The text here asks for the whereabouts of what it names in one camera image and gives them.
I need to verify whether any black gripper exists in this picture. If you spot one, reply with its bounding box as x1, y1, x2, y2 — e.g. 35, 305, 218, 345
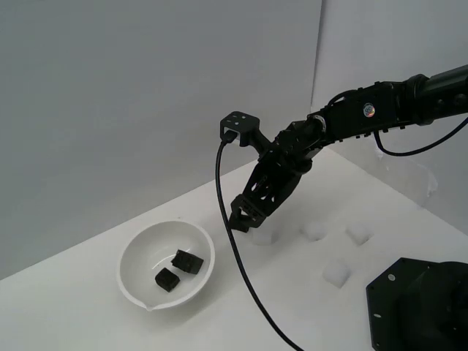
229, 118, 325, 232

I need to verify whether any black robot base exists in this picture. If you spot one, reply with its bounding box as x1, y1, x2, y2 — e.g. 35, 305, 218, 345
365, 256, 468, 351

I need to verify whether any white bowl with spout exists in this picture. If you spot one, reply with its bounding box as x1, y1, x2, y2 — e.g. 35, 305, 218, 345
116, 219, 216, 313

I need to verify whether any white foam cube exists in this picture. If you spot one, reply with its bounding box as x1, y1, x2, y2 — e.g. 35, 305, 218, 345
344, 223, 372, 246
322, 260, 353, 290
252, 228, 276, 247
301, 219, 328, 243

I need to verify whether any thick black camera cable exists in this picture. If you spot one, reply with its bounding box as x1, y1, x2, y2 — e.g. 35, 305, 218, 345
215, 137, 306, 351

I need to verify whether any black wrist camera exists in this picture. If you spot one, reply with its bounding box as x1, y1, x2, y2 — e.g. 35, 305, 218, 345
219, 110, 273, 150

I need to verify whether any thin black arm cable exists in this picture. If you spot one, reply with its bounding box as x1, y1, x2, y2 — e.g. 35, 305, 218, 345
372, 116, 468, 158

